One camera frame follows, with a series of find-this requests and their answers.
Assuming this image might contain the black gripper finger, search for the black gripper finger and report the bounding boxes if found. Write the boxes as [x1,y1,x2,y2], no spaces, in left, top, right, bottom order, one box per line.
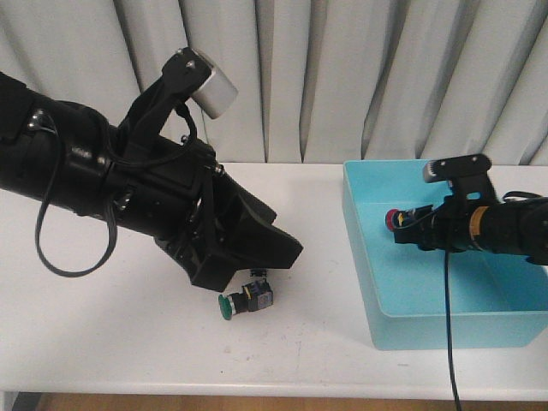
[200,227,303,288]
[393,229,422,246]
[222,173,277,227]

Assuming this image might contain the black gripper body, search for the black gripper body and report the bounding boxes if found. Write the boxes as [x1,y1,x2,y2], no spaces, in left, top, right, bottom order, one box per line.
[414,195,475,253]
[102,123,275,289]

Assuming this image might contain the red push button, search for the red push button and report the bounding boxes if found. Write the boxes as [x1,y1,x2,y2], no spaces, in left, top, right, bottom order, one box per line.
[384,205,433,233]

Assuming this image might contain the yellow push button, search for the yellow push button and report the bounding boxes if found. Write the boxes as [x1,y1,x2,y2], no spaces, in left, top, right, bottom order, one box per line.
[249,268,268,278]

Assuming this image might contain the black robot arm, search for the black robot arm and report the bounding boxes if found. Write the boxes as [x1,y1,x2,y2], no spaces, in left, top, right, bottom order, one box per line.
[385,195,547,265]
[1,75,302,291]

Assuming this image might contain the turquoise plastic box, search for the turquoise plastic box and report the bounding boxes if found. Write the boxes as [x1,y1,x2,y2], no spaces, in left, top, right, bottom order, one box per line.
[342,160,547,350]

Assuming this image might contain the lying green push button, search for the lying green push button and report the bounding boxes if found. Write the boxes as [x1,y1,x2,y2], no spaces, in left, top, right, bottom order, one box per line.
[217,278,274,320]

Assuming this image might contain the grey pleated curtain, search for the grey pleated curtain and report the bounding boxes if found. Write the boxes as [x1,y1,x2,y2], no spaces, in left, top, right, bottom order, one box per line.
[1,1,547,165]

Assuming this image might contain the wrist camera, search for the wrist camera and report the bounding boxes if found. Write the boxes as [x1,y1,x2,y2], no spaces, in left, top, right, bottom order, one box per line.
[162,47,238,119]
[422,154,492,183]

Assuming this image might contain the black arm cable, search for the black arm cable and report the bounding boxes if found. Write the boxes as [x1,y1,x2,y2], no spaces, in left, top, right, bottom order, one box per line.
[34,102,215,277]
[402,192,540,411]

